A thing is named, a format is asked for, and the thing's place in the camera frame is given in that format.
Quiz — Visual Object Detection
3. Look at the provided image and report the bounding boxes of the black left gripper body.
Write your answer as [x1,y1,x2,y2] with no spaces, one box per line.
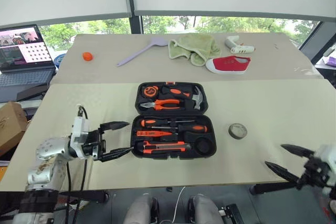
[81,128,108,162]

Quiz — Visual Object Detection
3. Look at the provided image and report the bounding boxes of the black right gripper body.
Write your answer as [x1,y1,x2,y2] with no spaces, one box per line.
[296,155,333,189]

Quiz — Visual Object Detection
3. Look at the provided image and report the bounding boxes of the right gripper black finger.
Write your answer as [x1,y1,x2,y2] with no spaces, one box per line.
[264,161,306,184]
[280,144,316,159]

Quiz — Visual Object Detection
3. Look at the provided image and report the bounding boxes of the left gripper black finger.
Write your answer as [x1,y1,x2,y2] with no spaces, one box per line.
[100,121,131,132]
[100,147,134,163]

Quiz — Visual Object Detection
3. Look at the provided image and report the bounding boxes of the long thin shaft screwdriver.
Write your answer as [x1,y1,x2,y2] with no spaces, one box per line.
[140,118,196,129]

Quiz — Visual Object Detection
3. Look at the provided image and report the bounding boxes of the orange voltage tester pen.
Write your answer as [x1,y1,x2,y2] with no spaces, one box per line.
[135,130,180,138]

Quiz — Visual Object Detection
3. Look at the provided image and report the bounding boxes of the orange black utility knife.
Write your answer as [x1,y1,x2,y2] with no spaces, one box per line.
[134,141,192,155]

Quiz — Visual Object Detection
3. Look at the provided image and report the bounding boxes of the Phillips screwdriver orange black handle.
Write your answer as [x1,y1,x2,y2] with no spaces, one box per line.
[146,124,208,134]

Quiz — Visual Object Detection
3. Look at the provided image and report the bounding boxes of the black tool case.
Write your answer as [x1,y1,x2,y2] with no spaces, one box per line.
[131,81,218,160]

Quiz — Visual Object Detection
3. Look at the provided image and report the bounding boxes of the black table foot bar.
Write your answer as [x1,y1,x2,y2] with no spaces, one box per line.
[58,189,109,204]
[249,182,299,196]

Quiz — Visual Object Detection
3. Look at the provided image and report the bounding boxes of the orange black tape measure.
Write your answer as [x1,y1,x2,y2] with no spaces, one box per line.
[142,84,159,98]

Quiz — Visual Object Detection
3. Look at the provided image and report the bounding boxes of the grey rounded shape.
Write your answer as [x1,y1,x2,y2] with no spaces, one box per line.
[187,194,224,224]
[122,194,160,224]

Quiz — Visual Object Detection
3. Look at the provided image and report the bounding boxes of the grey tape roll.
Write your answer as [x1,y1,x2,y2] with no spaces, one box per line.
[227,122,248,140]

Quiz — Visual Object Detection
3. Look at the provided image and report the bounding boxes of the black device with white plug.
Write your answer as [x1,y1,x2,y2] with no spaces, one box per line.
[218,203,243,224]

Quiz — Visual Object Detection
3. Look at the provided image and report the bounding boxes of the lilac silicone spatula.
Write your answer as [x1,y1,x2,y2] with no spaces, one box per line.
[116,37,169,68]

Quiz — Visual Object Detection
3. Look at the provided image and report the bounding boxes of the brown cardboard box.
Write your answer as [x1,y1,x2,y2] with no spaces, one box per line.
[0,101,28,157]

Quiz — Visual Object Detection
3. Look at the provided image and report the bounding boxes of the blue tape roll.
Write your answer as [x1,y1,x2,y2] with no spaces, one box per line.
[53,52,67,69]

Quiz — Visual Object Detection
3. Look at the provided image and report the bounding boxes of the purple object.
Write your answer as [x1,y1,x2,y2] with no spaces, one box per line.
[321,55,336,68]

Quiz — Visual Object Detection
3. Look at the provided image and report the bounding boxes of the green towel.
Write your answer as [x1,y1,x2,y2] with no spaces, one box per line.
[167,33,222,67]

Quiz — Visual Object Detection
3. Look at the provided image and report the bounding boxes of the red white canvas shoe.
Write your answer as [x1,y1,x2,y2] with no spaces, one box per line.
[205,55,252,76]

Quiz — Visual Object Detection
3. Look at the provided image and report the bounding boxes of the open grey laptop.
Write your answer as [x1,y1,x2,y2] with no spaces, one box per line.
[0,24,57,88]

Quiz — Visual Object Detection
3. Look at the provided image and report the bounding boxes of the white glue gun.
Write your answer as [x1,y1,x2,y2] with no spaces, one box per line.
[224,35,256,55]

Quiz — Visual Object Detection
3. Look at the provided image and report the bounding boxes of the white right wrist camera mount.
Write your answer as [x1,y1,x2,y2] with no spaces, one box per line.
[313,144,336,167]

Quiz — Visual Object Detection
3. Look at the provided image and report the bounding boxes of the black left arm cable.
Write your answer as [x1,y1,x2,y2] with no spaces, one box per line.
[65,105,89,224]

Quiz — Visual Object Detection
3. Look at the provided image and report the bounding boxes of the orange handled pliers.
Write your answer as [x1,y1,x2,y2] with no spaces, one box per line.
[139,99,184,111]

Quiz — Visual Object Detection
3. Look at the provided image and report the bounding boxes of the claw hammer orange black handle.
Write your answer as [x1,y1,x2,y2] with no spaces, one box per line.
[161,85,205,110]

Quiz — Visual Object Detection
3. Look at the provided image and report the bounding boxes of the thin white cable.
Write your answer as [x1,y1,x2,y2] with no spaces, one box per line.
[172,186,186,222]

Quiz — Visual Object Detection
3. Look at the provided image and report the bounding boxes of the dark window frame pillar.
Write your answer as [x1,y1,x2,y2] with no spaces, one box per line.
[128,15,144,35]

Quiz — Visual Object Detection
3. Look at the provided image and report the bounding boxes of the slanted dark window frame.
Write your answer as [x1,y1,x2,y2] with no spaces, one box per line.
[299,20,336,65]

